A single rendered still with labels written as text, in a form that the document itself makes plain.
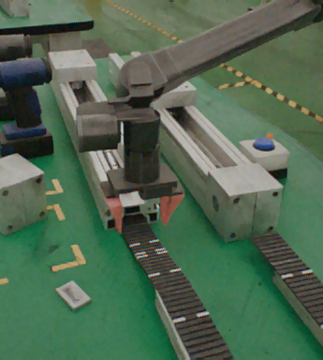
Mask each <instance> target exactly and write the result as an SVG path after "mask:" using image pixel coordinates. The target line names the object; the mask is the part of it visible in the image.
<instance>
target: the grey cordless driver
mask: <svg viewBox="0 0 323 360"><path fill-rule="evenodd" d="M32 43H33V38H32V37H30V35H28V36H27V37H24V35H11V36H0V62H6V61H13V60H18V59H17V58H26V55H29V57H32V55H33V46H32ZM5 92H7V90H6V91H2V90H0V121H4V120H15V116H14V112H13V109H12V105H11V104H8V103H7V99H6V95H5Z"/></svg>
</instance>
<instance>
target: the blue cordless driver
mask: <svg viewBox="0 0 323 360"><path fill-rule="evenodd" d="M51 80H52V71H51V63H50V61H49V60H48V59H47V58H46V57H43V58H41V60H40V58H39V57H37V58H30V59H22V60H13V61H6V62H0V88H1V89H2V91H6V90H7V92H5V95H6V99H7V103H8V104H11V105H12V109H13V112H14V116H15V120H16V123H10V124H4V125H3V126H2V130H3V131H0V157H1V158H3V157H9V156H12V155H15V154H18V155H20V156H21V157H24V158H31V157H42V156H47V155H51V154H53V151H54V150H53V137H52V135H51V133H50V132H49V130H48V129H47V127H46V126H45V125H44V124H43V122H42V120H41V116H40V114H41V113H42V110H41V106H40V103H39V99H38V96H37V90H36V89H33V88H32V86H40V85H43V84H44V83H45V84H48V83H50V82H51Z"/></svg>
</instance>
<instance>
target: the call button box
mask: <svg viewBox="0 0 323 360"><path fill-rule="evenodd" d="M273 142H274V147H273V148H271V149H261V148H257V147H256V146H255V145H254V143H255V140H251V141H243V142H239V151H240V152H241V153H242V154H243V156H244V157H246V158H247V159H248V160H249V161H250V162H251V163H259V164H260V165H261V166H262V167H263V168H264V169H265V170H266V171H267V172H268V173H269V174H270V175H271V176H272V177H273V178H274V179H278V178H285V177H287V171H288V169H287V168H288V163H289V156H290V153H289V152H288V151H287V150H286V149H285V148H284V147H283V146H282V145H281V144H280V143H278V142H276V141H275V140H273Z"/></svg>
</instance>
